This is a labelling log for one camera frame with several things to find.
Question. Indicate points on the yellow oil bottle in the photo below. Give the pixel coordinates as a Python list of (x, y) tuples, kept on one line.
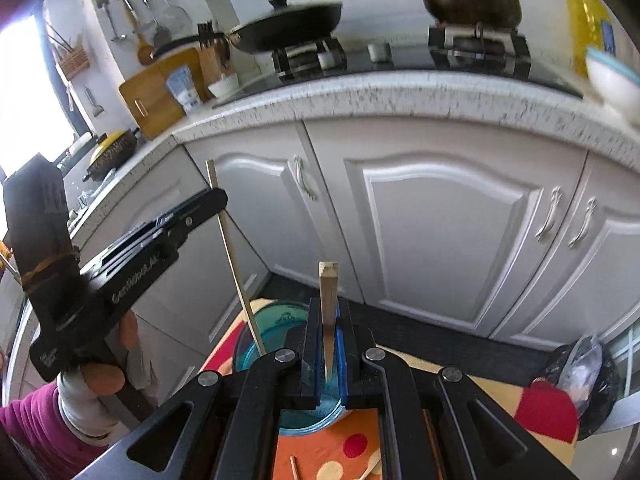
[(585, 25)]

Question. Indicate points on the mesh strainer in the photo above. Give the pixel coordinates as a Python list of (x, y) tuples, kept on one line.
[(175, 17)]

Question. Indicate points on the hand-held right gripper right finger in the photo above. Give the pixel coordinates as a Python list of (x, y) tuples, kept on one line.
[(343, 355)]

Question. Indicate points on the small white bowl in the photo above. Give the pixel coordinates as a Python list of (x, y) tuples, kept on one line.
[(222, 89)]

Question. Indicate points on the person's left forearm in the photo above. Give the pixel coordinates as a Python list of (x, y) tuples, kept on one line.
[(30, 420)]

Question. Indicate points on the wooden spatula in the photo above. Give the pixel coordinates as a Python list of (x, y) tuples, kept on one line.
[(142, 47)]

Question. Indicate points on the yellow lidded pot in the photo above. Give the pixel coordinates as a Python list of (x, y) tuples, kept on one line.
[(112, 152)]

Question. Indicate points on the orange polka dot tablecloth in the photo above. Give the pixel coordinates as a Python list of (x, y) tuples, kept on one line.
[(350, 445)]

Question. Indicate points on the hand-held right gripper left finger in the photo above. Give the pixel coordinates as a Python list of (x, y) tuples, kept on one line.
[(312, 340)]

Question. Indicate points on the blue glass bowl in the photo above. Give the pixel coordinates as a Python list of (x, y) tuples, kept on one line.
[(280, 327)]

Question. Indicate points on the black gas stove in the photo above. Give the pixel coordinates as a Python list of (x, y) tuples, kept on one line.
[(400, 67)]

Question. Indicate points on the white blue bag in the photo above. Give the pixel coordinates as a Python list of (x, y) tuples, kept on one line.
[(184, 91)]

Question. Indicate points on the black pan lid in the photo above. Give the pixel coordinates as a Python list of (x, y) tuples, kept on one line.
[(285, 9)]

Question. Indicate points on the small metal kitchen tool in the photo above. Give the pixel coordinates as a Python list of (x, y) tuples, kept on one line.
[(94, 100)]

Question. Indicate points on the silver stove knob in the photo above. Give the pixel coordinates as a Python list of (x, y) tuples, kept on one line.
[(327, 60), (379, 51)]

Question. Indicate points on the clear plastic bag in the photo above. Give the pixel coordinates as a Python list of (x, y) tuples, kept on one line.
[(582, 365)]

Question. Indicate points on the bright window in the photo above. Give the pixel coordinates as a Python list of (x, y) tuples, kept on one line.
[(30, 85)]

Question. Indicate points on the white cabinet door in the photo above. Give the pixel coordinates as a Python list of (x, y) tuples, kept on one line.
[(260, 210), (440, 220), (165, 260), (610, 285)]

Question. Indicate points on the wooden cutting board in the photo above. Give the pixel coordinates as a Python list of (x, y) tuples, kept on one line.
[(150, 95)]

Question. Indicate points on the metal ladle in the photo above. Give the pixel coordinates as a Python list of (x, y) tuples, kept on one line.
[(112, 22)]

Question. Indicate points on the wooden wall chopstick basket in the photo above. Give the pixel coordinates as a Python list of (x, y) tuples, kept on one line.
[(75, 60)]

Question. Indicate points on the person's left hand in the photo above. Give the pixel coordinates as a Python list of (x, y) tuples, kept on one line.
[(102, 377)]

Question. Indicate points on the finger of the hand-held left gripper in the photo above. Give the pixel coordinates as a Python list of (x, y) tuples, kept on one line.
[(145, 270), (200, 201)]

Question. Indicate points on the metal skimmer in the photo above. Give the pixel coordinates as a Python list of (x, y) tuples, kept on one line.
[(160, 32)]

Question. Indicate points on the black burner grate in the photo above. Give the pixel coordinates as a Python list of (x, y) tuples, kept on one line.
[(475, 47), (300, 62)]

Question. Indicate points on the wooden knife block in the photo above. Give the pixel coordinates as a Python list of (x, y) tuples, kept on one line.
[(210, 67)]

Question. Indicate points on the wooden chopstick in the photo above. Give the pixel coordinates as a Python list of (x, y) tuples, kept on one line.
[(294, 470), (327, 300), (235, 270)]

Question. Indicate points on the black frying pan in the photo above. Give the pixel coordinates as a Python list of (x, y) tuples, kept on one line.
[(290, 25)]

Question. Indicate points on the black trash bag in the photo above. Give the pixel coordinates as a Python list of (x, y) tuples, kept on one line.
[(605, 390)]

